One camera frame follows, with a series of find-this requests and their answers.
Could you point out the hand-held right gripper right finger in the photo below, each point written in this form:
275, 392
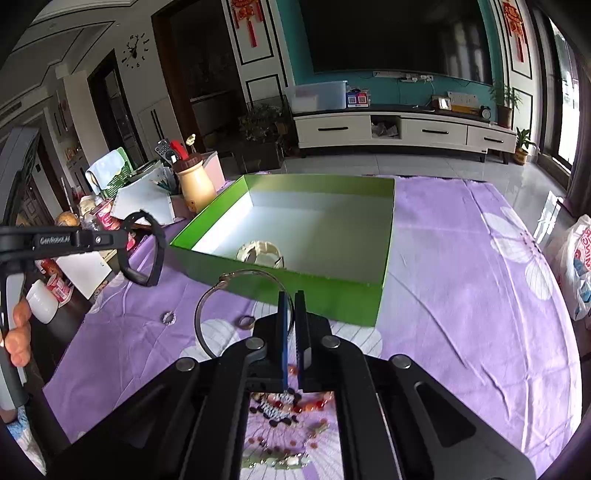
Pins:
301, 341

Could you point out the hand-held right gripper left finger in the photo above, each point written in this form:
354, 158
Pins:
282, 341

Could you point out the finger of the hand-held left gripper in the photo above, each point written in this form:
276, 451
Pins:
111, 238

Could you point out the black wrist watch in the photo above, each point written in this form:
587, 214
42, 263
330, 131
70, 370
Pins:
157, 258

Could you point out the green cardboard box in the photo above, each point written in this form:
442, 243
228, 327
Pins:
323, 295

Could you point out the silver bangle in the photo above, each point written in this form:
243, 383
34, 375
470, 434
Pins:
196, 323

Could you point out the person's left hand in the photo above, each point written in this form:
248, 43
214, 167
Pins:
19, 332

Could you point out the round bread bun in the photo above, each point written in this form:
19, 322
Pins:
67, 219

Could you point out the white cup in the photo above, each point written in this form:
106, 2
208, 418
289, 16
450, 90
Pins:
41, 302

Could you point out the green tissue pack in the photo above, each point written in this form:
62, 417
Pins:
108, 168

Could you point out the cream wrist watch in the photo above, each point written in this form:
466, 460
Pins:
258, 247

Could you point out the cream bottle brown lid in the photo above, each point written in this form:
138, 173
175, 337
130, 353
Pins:
196, 187

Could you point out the grey remote control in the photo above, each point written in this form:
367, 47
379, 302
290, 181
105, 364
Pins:
161, 150

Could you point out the pink box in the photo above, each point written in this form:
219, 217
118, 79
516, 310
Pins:
214, 173

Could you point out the cream figure pen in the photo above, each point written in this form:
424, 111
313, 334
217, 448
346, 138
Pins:
190, 141

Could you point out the purple floral tablecloth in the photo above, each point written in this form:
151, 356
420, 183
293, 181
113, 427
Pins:
461, 277

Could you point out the leafy plants on tank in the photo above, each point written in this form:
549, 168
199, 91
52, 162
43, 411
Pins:
258, 122

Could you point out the white tv cabinet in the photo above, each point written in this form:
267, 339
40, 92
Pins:
332, 129

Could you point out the clear plastic storage box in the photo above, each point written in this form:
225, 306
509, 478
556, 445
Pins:
316, 94

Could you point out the red blue code stands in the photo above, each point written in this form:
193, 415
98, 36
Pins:
358, 99

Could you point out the printed plastic bag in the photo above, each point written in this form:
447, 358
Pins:
575, 267

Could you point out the white power strip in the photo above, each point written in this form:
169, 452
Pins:
415, 78

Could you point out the yellow flat box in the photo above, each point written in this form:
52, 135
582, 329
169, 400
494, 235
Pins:
463, 104

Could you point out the small potted plant yellow pot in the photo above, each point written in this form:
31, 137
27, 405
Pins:
521, 154

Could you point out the potted plant brown pot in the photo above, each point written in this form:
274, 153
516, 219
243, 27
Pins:
504, 113

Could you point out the black television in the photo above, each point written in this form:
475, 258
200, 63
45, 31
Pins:
392, 37

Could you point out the dark curtain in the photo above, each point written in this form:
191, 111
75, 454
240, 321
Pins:
579, 138

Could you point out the black wall clock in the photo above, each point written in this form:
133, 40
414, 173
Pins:
135, 51

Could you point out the red knot wall decoration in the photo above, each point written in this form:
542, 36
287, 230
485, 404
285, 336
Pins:
247, 18
515, 25

